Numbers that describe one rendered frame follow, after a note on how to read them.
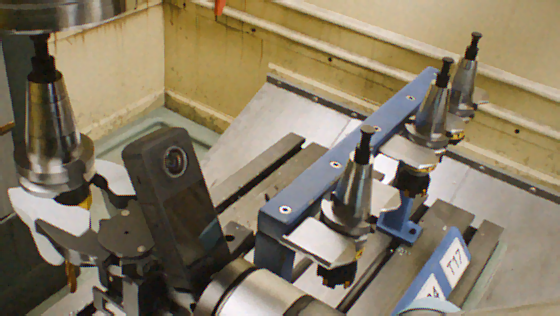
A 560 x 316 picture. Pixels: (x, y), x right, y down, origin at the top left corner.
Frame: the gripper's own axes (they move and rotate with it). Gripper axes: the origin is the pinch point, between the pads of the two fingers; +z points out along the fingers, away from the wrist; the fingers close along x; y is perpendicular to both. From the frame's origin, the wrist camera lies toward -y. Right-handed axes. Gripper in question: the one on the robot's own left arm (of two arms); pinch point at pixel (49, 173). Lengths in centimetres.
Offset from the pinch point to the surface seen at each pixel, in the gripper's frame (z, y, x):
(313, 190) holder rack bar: -13.3, 8.7, 23.7
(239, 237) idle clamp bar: 4, 35, 36
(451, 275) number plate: -27, 38, 54
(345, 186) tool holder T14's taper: -17.4, 5.1, 22.4
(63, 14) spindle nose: -8.1, -17.7, -3.2
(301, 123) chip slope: 26, 50, 93
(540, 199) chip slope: -33, 46, 100
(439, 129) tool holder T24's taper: -19.6, 7.7, 44.8
